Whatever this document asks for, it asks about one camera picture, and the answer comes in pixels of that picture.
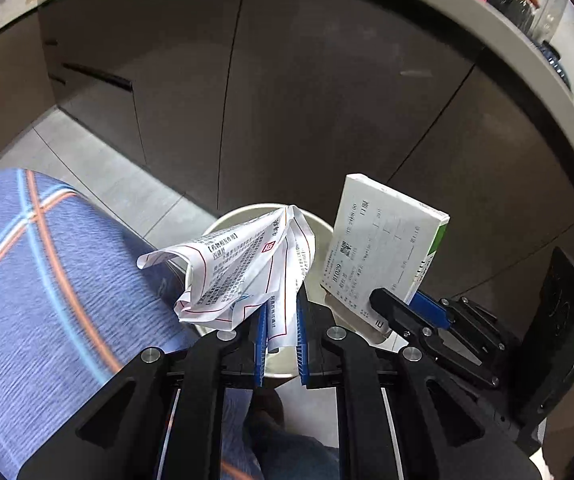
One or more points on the person's brown shoe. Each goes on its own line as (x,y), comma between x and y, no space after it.
(269,407)

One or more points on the printed paper leaflet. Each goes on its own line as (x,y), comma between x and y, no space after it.
(227,270)

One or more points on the white plastic bucket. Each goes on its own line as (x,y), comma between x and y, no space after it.
(317,240)

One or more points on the person's jeans leg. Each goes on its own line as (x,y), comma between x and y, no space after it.
(292,460)

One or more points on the grey kitchen cabinet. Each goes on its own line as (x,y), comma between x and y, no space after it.
(317,110)

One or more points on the blue plaid tablecloth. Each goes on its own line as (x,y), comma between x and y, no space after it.
(42,285)

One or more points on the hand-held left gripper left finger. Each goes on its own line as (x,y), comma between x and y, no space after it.
(261,345)

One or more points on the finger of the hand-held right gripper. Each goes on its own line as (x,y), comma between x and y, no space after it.
(432,310)
(397,317)

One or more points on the white medicine box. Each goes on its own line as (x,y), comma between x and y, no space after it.
(382,240)

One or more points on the dark sauce bottle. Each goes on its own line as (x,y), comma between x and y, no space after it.
(523,10)

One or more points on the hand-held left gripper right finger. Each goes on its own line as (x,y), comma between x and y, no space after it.
(301,340)

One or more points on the blue dish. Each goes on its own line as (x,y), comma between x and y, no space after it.
(551,59)

